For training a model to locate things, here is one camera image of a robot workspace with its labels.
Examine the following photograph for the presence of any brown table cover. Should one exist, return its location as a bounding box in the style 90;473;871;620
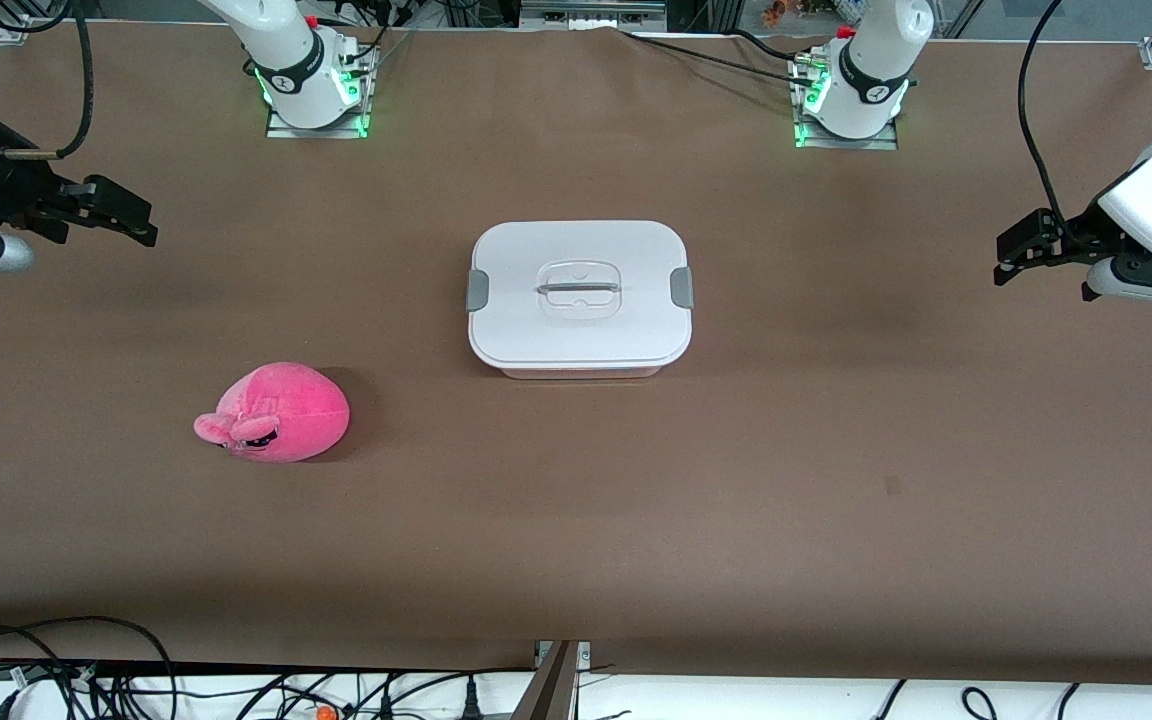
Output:
0;20;1152;686

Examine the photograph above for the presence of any long looped black cable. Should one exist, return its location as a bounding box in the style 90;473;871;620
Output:
0;615;179;720

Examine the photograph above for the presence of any thin black cable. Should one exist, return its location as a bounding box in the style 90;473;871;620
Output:
619;28;827;91

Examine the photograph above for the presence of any pink plush toy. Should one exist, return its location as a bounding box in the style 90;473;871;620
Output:
193;362;351;464

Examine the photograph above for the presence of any aluminium frame post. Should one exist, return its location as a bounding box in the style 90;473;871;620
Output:
511;640;592;720

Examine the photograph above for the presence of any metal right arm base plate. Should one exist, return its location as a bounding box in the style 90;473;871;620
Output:
266;45;377;139

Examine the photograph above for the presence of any translucent plastic box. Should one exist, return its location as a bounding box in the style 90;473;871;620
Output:
496;360;667;381

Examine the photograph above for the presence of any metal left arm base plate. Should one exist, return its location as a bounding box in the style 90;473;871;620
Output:
791;55;899;151

